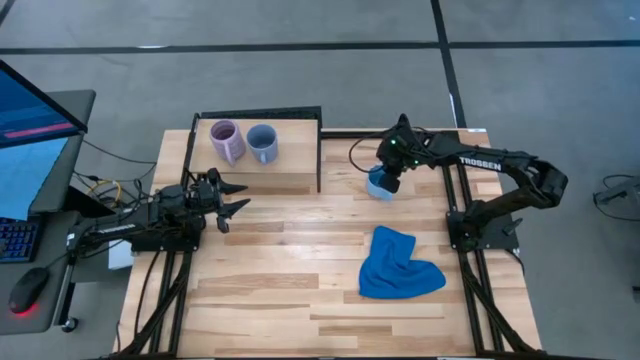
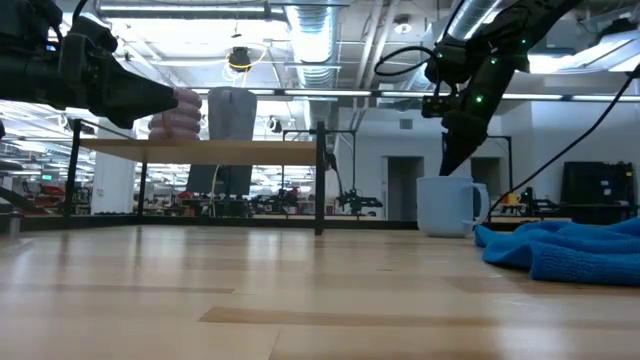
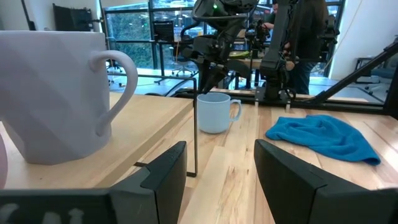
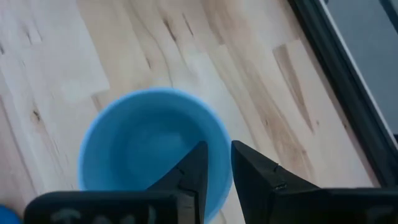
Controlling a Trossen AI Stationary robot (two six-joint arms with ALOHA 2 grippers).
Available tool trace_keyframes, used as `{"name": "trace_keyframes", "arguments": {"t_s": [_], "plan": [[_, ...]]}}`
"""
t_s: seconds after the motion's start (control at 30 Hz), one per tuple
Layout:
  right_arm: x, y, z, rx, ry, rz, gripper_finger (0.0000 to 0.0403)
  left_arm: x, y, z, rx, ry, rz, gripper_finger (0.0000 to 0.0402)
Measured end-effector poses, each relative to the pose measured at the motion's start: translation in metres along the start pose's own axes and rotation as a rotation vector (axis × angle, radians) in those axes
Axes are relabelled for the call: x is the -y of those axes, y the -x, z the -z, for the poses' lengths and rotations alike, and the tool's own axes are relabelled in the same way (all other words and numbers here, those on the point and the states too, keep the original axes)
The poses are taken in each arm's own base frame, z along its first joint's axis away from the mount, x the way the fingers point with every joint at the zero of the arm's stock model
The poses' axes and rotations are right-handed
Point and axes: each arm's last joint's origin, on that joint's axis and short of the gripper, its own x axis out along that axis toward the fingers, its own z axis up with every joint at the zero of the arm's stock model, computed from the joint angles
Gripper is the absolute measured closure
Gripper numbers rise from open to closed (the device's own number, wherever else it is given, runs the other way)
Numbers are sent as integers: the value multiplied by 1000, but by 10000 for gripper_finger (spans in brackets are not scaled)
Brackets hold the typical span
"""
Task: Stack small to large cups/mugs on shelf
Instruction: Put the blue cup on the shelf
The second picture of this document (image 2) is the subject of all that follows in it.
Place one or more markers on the light blue ceramic mug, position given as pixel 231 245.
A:
pixel 445 207

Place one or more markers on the black cabinet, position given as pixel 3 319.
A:
pixel 597 190

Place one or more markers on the pink ribbed ceramic mug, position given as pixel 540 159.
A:
pixel 180 125

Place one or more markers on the grey ceramic mug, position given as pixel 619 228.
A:
pixel 232 115

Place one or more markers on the blue terry towel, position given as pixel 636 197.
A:
pixel 575 250

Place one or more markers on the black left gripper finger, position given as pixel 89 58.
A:
pixel 140 92
pixel 125 119

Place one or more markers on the silver ribbed ceiling duct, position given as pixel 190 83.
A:
pixel 312 40

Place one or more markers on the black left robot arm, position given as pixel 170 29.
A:
pixel 27 65

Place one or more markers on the dark computer monitor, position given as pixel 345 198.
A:
pixel 220 180

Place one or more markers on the orange mug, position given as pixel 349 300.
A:
pixel 510 199

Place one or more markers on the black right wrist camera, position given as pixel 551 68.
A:
pixel 436 106

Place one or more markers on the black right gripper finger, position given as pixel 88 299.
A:
pixel 457 150

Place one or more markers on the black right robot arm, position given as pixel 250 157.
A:
pixel 525 30

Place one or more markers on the black background robot arm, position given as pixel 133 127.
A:
pixel 357 202

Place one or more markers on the wooden shelf with black frame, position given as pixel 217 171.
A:
pixel 200 151

